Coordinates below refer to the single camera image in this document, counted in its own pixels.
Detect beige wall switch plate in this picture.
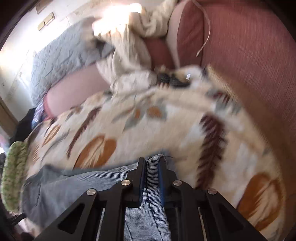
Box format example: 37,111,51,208
38,12,55,31

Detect green white patterned cloth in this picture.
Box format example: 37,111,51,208
1,141,28,212

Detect grey quilted blanket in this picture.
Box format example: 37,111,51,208
30,16,114,105

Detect cream leaf pattern fleece blanket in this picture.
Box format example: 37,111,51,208
20,67,286,240

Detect black clothing pile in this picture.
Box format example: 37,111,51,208
10,107,40,145

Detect white cable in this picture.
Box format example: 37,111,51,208
193,0,212,58

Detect white crumpled cloth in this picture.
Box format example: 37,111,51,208
92,1,177,94

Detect black small device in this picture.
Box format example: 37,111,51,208
157,72,191,88

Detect dark red pillow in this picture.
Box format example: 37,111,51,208
144,1,295,131

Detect wooden door frame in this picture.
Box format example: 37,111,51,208
0,98,18,138

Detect pink bed sheet mattress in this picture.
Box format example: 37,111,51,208
43,64,109,118

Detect grey blue denim pants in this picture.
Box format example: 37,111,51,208
21,153,179,241

